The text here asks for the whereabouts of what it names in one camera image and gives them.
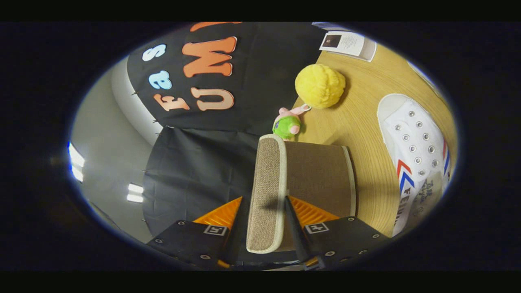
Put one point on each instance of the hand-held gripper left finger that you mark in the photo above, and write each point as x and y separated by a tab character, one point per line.
238	236

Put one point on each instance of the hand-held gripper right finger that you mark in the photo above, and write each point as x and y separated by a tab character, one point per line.
297	236

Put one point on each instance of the brown fabric storage box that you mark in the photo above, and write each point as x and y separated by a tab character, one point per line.
317	175

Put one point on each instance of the white shoe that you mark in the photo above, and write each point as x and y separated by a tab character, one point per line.
411	134

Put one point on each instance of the pink and green plush toy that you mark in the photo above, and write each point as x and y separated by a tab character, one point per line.
287	124

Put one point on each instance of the yellow plush toy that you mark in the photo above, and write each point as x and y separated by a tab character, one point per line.
319	85

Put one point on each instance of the white book with dark photo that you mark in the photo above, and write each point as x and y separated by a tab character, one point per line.
350	44

